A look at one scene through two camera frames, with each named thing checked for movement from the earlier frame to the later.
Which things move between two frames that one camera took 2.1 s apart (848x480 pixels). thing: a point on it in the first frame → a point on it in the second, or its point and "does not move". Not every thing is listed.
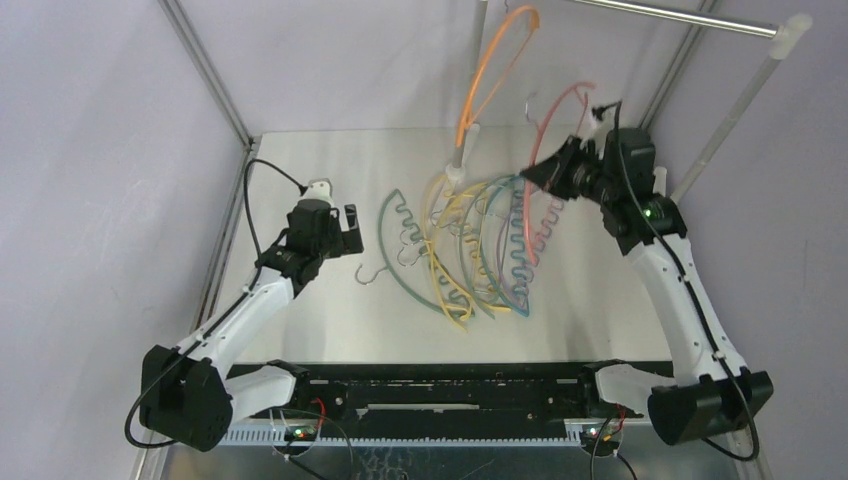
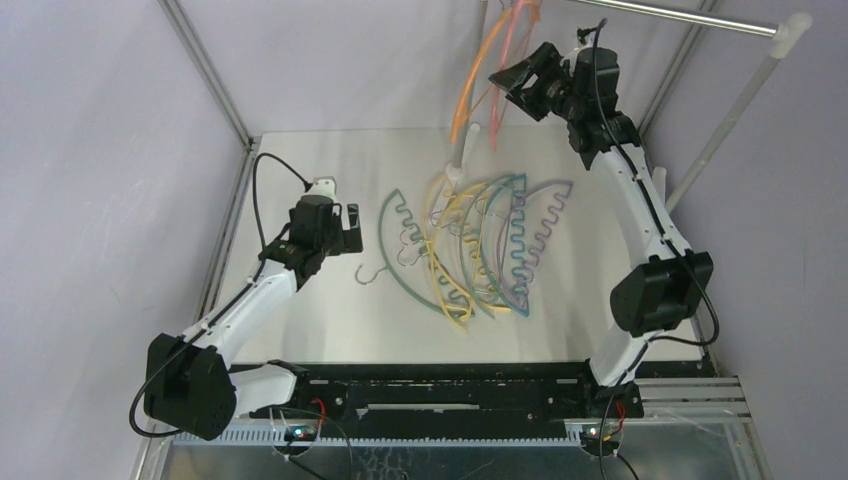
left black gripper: [347, 242] does not move
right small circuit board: [591, 435] does not move
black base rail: [452, 394] does not move
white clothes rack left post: [456, 173] does not move
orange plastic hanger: [536, 21] → [473, 67]
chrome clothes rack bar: [763, 29] does not move
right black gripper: [569, 172] → [532, 88]
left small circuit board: [300, 433] does not move
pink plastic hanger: [577, 88] → [497, 100]
